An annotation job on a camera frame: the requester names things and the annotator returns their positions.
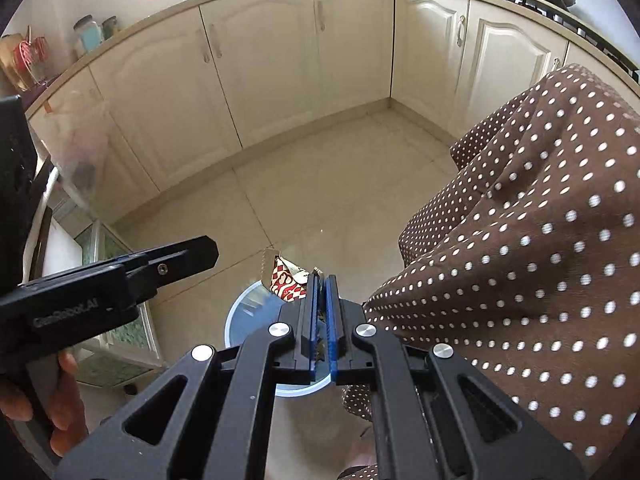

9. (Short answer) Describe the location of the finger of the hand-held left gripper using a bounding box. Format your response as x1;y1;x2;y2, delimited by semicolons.
120;236;213;267
125;239;219;306

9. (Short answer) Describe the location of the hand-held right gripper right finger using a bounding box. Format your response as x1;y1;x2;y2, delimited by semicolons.
325;274;586;480

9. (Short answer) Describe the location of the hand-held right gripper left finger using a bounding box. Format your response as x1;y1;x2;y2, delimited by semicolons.
52;272;326;480

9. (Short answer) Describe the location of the red and white wrapper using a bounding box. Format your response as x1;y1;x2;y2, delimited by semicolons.
260;249;321;306

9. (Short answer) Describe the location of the blue plastic bucket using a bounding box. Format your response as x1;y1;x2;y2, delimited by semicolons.
223;280;351;400

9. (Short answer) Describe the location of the person's left hand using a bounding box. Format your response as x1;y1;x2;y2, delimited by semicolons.
0;350;90;458

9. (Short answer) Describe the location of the clear hanging plastic bag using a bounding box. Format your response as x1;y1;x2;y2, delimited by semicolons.
47;87;113;203

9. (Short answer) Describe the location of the brown polka dot tablecloth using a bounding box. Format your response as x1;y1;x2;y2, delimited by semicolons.
340;62;640;480

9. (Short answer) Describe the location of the row of cream lower cabinets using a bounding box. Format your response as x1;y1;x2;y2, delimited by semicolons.
25;0;640;211

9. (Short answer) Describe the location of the clear storage jar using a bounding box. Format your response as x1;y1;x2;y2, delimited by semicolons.
74;15;103;57

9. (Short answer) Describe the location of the black gas stove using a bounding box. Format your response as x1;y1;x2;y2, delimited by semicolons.
499;0;640;72

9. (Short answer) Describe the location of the pink wire rack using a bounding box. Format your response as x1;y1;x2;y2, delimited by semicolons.
10;30;53;88

